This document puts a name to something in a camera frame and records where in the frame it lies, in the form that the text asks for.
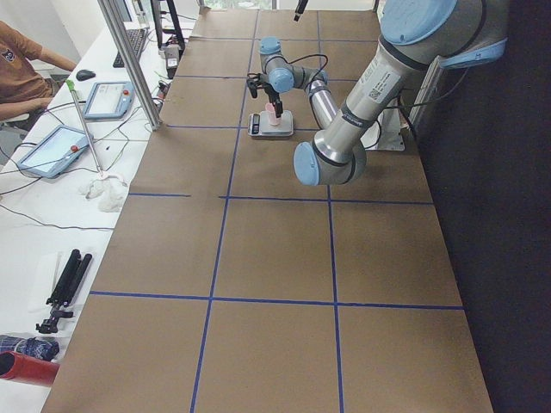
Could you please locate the seated person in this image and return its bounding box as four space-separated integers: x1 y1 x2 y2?
1 22 77 121

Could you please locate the teach pendant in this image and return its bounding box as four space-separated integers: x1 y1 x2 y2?
16 126 88 178
84 81 134 120

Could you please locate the blue patterned cloth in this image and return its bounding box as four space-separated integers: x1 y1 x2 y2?
1 335 59 361

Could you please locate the red cylinder bottle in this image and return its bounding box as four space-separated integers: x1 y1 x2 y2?
1 351 59 387

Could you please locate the black folded tripod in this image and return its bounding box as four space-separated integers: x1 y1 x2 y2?
35 249 93 334

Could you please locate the black monitor stand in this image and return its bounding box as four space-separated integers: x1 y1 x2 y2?
150 0 187 51

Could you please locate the aluminium frame post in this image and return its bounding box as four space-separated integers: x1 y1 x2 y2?
98 0 161 131

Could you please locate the silver kitchen scale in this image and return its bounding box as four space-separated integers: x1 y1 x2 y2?
247 110 294 139

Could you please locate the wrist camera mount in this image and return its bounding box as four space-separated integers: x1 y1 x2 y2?
246 72 269 99

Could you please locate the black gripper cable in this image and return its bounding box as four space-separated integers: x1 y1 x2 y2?
283 54 331 85

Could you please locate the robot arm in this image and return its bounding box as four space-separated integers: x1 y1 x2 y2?
247 1 510 186

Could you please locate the pink paper cup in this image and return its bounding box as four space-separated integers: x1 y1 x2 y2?
264 102 281 126

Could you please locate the black keyboard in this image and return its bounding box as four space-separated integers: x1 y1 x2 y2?
112 28 148 68

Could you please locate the crumpled white tissue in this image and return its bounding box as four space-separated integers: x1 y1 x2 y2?
78 175 128 213

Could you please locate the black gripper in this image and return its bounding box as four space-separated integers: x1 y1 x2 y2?
263 0 306 118

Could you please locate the black computer mouse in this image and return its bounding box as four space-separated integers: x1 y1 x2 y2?
76 69 96 82

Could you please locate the near teach pendant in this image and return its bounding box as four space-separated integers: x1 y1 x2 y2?
16 126 88 178

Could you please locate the green tipped metal rod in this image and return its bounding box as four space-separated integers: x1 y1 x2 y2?
65 80 108 180

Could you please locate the far teach pendant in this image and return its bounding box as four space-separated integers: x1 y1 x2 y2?
84 81 134 120

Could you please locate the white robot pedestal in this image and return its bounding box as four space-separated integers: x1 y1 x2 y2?
361 58 443 152

